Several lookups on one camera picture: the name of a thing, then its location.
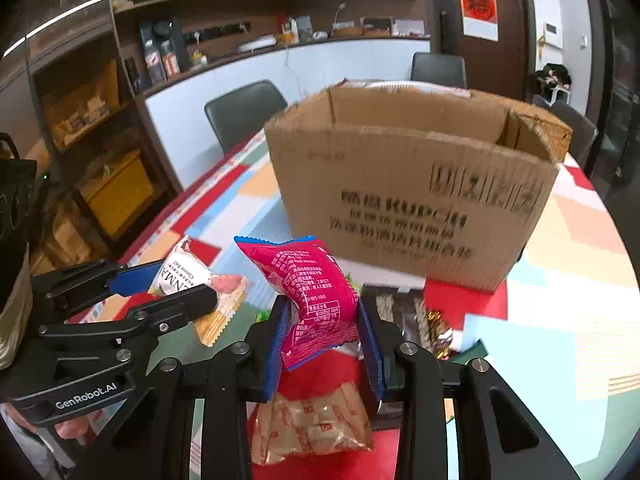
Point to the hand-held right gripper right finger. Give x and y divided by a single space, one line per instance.
372 355

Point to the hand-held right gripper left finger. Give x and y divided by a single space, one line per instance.
277 355

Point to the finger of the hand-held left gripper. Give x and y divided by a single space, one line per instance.
185 302
135 276

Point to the white orange snack packet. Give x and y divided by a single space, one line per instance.
185 265

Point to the bright green snack packet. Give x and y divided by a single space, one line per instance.
263 316

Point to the dark brown snack packet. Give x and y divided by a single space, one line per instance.
400 310

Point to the pink snack packet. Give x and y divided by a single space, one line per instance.
310 280

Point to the brown cardboard box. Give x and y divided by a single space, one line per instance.
400 185

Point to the person's left hand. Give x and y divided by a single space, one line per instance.
75 428

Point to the gold wrapped candy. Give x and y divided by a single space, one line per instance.
440 332

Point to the beige snack packet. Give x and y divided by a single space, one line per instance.
310 425

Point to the yellow storage box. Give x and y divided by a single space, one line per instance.
117 195

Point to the dark green snack packet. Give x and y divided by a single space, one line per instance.
470 351

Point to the colourful patchwork tablecloth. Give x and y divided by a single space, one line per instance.
550 310

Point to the grey dining chair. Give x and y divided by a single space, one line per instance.
245 110
437 70
575 130

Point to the black countertop appliance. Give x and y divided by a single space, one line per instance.
170 40

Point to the tall wooden shelf unit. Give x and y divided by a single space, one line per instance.
65 35

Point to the flat white tray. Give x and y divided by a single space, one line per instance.
257 44

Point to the white counter cabinet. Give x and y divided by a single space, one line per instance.
350 65

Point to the small wicker tray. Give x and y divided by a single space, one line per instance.
346 31

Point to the brown wooden door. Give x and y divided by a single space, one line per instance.
510 60

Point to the white shoe rack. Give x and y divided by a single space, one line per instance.
552 82

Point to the black box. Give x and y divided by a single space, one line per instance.
377 26

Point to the white card stand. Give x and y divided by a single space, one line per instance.
410 27

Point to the white desk lamp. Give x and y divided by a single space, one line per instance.
340 10

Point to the black door lock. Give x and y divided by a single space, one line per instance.
444 30

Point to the dark glass sliding door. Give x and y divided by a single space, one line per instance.
622 100

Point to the red white wall calendar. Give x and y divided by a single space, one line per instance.
478 7

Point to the white wall intercom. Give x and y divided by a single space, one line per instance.
551 35

